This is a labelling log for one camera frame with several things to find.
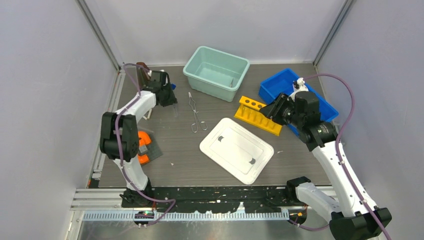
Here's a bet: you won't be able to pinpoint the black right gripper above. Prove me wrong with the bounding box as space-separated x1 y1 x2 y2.
259 92 304 129

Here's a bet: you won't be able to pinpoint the white clay triangle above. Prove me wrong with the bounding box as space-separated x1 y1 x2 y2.
142 108 153 120

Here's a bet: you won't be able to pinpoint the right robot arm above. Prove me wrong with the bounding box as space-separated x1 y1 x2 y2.
259 91 392 240

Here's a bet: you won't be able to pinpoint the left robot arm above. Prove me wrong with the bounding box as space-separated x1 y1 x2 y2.
99 70 178 207

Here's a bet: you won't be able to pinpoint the brown wooden metronome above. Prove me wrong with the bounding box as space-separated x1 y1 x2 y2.
136 62 153 92

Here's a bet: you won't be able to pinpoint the blue divided plastic tray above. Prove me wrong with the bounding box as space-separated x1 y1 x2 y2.
258 68 339 123

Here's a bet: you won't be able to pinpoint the yellow test tube rack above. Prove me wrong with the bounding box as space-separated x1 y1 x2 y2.
234 95 283 136

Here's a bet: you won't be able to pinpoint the metal crucible tongs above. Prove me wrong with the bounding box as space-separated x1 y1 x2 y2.
188 92 208 133

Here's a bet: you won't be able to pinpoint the white plastic bin lid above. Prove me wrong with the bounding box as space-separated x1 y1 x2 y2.
199 117 274 185

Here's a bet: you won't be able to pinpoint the mint green plastic bin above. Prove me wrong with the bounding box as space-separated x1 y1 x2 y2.
183 46 250 102

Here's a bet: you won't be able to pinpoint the grey brick plate orange piece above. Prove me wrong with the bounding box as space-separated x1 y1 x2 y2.
136 129 163 166

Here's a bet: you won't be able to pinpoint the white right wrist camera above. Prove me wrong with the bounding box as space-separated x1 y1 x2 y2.
293 77 309 93

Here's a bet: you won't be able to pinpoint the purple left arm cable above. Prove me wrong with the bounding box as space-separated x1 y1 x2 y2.
114 62 177 227

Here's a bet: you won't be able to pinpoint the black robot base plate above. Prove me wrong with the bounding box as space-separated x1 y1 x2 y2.
119 184 308 224

